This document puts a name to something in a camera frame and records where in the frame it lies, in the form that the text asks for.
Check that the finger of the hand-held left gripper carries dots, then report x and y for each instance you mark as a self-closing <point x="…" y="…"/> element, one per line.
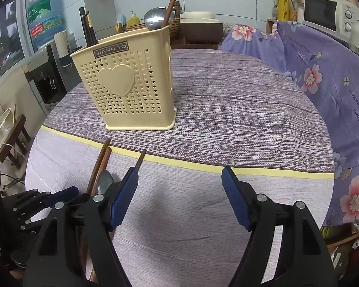
<point x="63" y="195"/>
<point x="79" y="204"/>

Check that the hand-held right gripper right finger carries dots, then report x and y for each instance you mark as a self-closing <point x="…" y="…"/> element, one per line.
<point x="236" y="197"/>

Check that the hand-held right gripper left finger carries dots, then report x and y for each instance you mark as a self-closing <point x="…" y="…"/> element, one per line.
<point x="124" y="197"/>

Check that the all-metal oval spoon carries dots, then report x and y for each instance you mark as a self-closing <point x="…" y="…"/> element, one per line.
<point x="105" y="181"/>

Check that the brown wooden chopstick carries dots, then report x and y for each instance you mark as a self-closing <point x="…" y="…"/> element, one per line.
<point x="105" y="158"/>
<point x="100" y="155"/>
<point x="140" y="158"/>

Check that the cream plastic utensil holder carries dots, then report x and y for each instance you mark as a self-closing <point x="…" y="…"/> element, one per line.
<point x="122" y="83"/>

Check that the dark wooden chopstick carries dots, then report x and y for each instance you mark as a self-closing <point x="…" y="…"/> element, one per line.
<point x="85" y="27"/>
<point x="91" y="28"/>

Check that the dark wooden stool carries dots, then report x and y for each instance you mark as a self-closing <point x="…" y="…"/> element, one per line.
<point x="15" y="143"/>

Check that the striped purple tablecloth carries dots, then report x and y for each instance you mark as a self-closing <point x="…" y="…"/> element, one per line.
<point x="227" y="110"/>

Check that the grey water dispenser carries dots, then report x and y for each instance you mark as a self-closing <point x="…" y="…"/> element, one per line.
<point x="48" y="77"/>

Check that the purple floral cloth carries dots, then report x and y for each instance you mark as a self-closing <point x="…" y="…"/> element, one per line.
<point x="332" y="95"/>

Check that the white framed window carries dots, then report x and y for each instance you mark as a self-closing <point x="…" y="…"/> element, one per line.
<point x="6" y="41"/>

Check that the white paper roll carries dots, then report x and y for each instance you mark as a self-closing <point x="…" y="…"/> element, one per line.
<point x="61" y="44"/>

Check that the blue water jug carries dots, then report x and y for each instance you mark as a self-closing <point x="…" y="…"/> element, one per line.
<point x="45" y="19"/>

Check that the brown bin with white lid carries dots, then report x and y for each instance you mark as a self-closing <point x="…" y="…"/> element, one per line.
<point x="200" y="27"/>

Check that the wicker basket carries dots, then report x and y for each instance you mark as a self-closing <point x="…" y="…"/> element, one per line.
<point x="173" y="26"/>

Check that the yellow soap pump bottle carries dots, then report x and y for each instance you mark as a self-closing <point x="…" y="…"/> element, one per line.
<point x="133" y="18"/>

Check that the wooden faucet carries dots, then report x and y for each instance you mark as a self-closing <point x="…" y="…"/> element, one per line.
<point x="177" y="6"/>

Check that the white microwave oven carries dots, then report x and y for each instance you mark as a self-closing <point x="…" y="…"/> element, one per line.
<point x="320" y="13"/>

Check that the yellow printed roll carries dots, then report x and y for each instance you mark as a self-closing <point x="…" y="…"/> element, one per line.
<point x="283" y="0"/>

